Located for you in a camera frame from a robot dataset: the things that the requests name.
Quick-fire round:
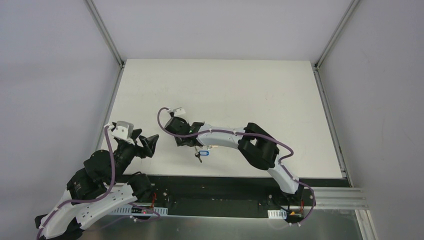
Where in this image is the right white cable duct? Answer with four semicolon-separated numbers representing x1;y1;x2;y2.
267;209;287;220

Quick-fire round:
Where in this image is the white cable duct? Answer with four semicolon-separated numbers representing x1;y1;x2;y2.
108;204;169;217
267;209;287;220

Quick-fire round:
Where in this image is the large metal keyring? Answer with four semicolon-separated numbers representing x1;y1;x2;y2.
206;144;219;151

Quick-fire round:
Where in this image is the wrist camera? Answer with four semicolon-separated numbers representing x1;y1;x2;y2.
108;120;135;145
167;107;186;117

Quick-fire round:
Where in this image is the left aluminium frame post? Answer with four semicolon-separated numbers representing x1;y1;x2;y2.
83;0;125;69

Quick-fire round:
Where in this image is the left white cable duct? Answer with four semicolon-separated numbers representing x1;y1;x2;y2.
108;204;169;217

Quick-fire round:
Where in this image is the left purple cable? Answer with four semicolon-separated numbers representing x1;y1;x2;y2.
35;123;162;240

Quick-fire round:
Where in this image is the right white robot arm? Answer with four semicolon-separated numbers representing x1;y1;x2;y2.
160;116;304;205

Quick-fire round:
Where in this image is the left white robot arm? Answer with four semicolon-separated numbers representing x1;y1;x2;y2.
34;122;159;240

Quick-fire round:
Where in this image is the purple cable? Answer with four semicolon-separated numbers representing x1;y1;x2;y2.
156;106;317;226
35;123;162;240

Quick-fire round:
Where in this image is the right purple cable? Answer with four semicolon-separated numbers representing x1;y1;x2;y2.
156;106;317;226

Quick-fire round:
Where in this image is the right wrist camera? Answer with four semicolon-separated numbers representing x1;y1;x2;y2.
167;107;186;117

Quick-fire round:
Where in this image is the aluminium frame post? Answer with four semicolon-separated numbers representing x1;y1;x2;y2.
314;0;362;71
83;0;125;69

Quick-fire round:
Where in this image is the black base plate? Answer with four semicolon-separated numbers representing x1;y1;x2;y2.
99;174;319;220

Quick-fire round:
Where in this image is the right aluminium frame post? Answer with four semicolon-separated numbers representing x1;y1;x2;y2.
314;0;362;71

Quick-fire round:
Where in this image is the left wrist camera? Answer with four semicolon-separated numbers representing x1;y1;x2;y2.
108;120;135;145

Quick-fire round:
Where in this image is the blue capped key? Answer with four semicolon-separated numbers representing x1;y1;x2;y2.
194;150;210;163

